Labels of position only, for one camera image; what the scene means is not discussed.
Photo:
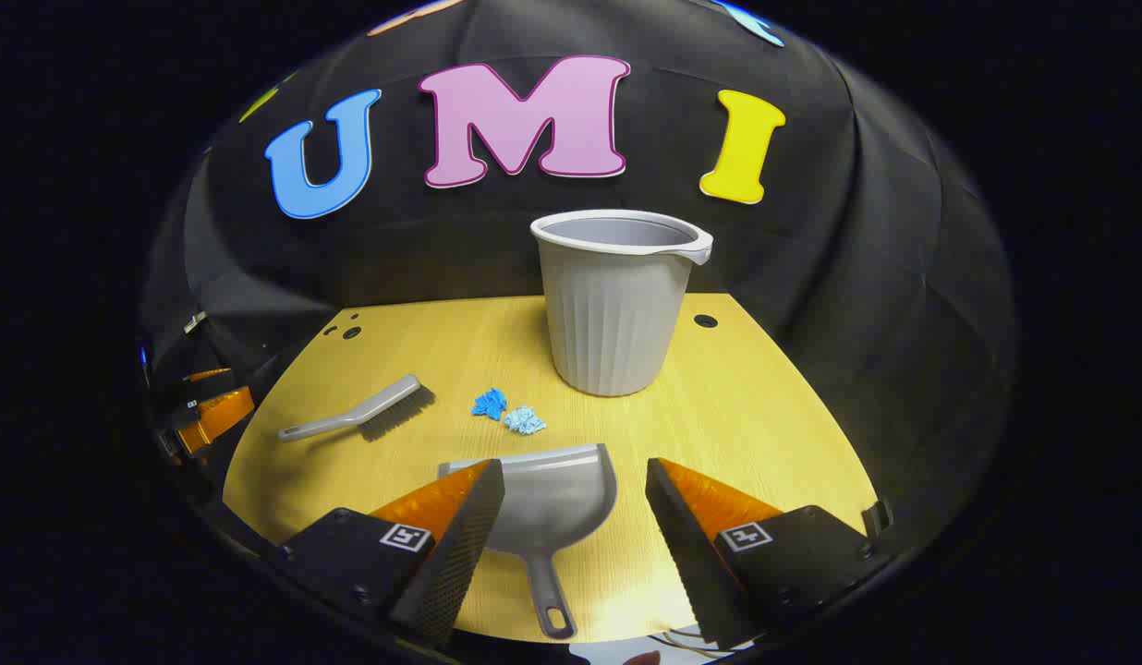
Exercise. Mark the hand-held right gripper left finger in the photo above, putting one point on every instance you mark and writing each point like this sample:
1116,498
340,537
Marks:
460,545

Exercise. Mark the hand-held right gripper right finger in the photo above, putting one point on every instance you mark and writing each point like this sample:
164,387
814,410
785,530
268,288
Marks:
691,545

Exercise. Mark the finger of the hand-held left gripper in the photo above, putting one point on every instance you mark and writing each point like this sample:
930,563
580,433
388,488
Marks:
188,388
220,416

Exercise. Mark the grey plastic dustpan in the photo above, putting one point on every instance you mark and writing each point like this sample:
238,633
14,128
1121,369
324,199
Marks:
557,499

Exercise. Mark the pale blue paper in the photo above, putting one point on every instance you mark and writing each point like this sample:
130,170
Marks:
525,421

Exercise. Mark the bright blue paper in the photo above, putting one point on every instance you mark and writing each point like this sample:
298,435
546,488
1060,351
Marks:
490,404

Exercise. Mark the small grey broom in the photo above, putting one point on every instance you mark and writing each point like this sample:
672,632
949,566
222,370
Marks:
368,413

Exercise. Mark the grey ribbed garbage bin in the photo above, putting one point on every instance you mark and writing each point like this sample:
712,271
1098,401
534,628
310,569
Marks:
613,314

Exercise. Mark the wooden desktop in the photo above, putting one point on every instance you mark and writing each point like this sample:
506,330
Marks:
747,416

